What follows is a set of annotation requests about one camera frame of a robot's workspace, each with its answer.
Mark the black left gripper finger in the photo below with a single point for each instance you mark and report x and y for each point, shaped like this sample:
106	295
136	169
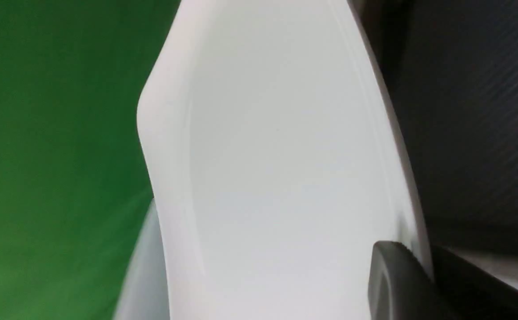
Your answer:
400	289

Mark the white square rice plate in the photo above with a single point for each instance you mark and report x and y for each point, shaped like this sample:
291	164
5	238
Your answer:
276	161

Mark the black serving tray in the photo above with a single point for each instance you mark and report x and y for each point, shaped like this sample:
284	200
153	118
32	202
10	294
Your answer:
451	69

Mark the large white plastic tub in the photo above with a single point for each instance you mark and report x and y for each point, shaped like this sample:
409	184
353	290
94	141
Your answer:
144	294

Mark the green backdrop cloth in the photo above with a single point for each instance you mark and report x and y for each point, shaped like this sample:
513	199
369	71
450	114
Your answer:
74	188

